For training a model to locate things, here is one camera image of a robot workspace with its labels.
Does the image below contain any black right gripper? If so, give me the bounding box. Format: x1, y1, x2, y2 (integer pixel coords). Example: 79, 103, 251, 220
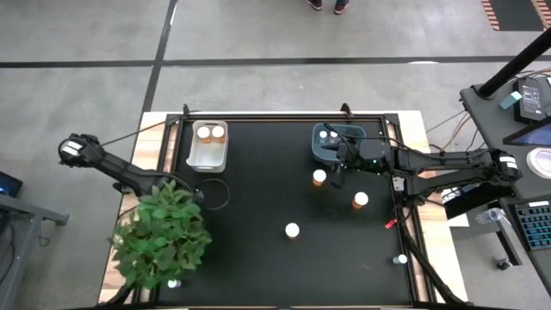
319, 139, 393, 189

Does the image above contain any blue plastic bin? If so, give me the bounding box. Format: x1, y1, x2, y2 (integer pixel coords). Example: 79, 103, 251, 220
311, 122, 368, 164

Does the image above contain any white plastic bin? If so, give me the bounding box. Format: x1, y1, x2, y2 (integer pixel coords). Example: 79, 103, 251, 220
185, 120, 230, 174

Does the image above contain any black table mat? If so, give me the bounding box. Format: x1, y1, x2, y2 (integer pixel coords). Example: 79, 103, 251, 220
157, 120, 414, 307

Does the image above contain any dark grey side desk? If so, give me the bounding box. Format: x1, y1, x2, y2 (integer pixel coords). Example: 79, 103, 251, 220
459, 77, 551, 294

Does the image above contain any clear plastic water bottle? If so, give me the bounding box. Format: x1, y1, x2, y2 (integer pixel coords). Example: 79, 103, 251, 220
475, 207, 507, 225

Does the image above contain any small teal box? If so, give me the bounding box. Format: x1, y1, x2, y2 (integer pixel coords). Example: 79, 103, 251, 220
498, 90, 523, 110

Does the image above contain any green potted plant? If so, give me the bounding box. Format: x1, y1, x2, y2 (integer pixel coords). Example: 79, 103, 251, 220
109, 179, 213, 290

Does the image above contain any dark tablet screen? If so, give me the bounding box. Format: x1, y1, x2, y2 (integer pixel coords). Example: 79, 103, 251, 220
502, 115, 551, 147

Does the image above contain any black pole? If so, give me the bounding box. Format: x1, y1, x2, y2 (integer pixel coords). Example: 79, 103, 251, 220
477, 28, 551, 100

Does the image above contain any black power adapter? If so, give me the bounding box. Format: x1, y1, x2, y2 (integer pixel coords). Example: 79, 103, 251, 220
514, 76, 548, 124

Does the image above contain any white round disc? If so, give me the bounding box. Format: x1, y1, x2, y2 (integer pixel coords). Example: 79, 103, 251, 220
525, 146, 551, 180

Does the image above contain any backlit keyboard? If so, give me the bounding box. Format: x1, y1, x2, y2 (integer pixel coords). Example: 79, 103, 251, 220
514, 201, 551, 251

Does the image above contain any black mat orange striped edge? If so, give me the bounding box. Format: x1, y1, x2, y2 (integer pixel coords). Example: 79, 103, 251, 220
480, 0, 551, 32

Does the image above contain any blue glowing device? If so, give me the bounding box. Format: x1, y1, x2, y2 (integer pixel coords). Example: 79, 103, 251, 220
0, 170, 23, 198

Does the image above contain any grey metal desk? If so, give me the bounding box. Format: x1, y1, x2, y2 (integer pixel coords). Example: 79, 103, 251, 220
0, 193, 70, 310

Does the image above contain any black aluminium table frame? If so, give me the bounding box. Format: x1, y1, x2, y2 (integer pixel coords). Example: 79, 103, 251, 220
96, 102, 470, 310

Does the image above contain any black braided cable sleeve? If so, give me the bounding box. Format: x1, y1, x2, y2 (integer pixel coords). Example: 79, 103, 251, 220
398, 206, 468, 307
102, 286, 145, 307

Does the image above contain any thin black tether cable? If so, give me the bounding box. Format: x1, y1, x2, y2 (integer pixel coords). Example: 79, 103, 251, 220
99, 119, 182, 147

